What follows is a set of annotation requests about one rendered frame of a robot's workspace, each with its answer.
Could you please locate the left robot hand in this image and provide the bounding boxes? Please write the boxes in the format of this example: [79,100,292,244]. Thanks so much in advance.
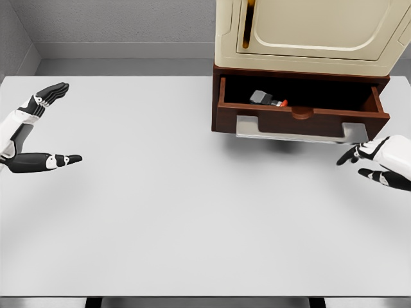
[0,82,83,175]

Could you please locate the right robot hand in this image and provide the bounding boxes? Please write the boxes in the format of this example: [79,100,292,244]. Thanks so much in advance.
[336,134,411,193]

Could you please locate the brown wooden drawer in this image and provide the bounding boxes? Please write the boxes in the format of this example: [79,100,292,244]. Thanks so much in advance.
[216,76,391,142]

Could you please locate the cream cabinet door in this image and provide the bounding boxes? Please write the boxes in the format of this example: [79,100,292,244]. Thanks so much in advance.
[236,0,407,63]

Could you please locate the brown wooden cabinet base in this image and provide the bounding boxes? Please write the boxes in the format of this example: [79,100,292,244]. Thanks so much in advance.
[211,63,391,133]

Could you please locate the cream cabinet body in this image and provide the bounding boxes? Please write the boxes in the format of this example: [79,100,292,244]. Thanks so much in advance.
[213,0,411,78]

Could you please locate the grey switch with red tip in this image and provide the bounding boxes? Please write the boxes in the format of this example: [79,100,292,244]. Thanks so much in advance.
[249,89,289,108]

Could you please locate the silver drawer handle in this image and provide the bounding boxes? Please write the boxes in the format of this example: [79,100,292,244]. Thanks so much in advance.
[235,114,370,144]

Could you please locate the dark amber door handle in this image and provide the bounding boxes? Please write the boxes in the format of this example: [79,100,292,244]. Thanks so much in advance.
[241,0,256,50]

